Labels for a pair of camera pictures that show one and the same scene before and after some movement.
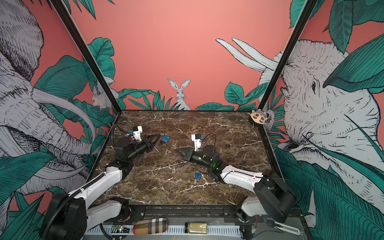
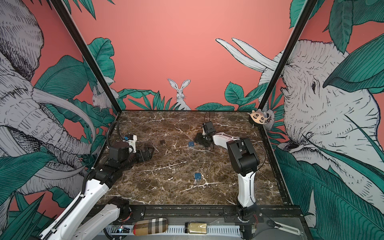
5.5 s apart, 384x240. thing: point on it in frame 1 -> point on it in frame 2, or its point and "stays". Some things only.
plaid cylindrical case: x=150 y=226 stays
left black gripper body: x=147 y=143 -> x=138 y=157
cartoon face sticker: x=258 y=116 stays
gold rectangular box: x=195 y=227 stays
